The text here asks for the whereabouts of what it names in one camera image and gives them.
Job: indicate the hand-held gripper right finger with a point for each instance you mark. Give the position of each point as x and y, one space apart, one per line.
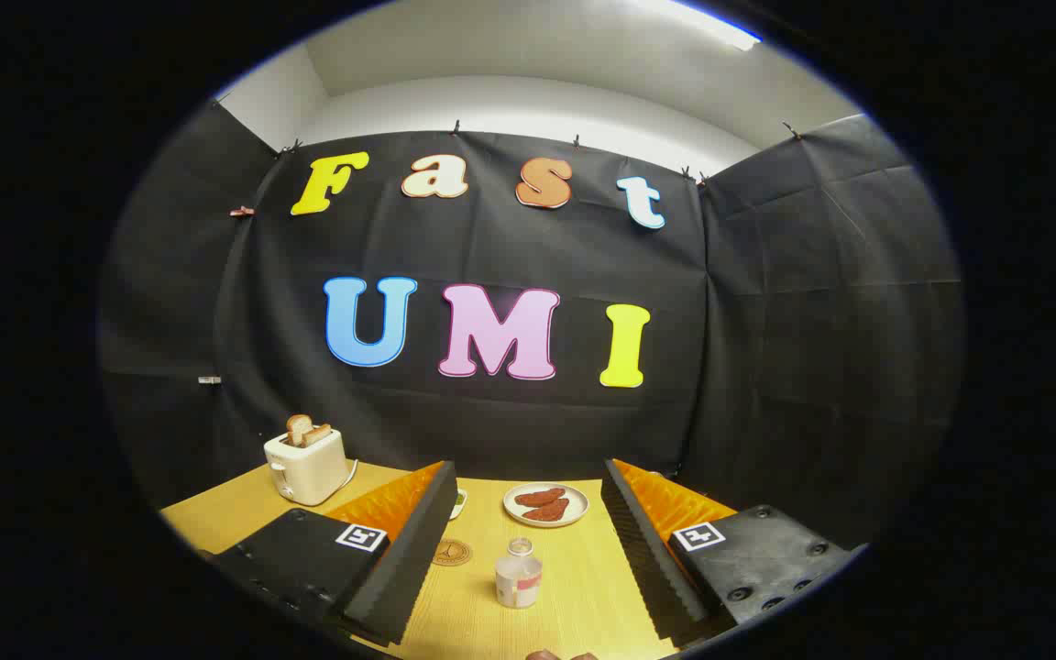
643 559

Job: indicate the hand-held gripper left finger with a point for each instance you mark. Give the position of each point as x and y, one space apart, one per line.
413 559

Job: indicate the round cork coaster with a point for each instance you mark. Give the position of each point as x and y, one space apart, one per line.
452 552

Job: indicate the clear plastic juice bottle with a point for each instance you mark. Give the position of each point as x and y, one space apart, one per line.
519 579

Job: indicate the wooden table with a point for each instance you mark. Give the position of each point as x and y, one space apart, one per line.
578 573

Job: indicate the white divided snack dish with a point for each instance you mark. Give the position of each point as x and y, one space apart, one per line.
459 502

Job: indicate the white round plate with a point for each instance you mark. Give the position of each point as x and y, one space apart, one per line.
546 521

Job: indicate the red-brown meat patty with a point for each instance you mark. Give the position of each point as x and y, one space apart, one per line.
539 498
548 511

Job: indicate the white toaster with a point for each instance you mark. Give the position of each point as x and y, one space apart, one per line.
308 472

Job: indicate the toast slice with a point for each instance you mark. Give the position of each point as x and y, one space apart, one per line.
317 434
297 429

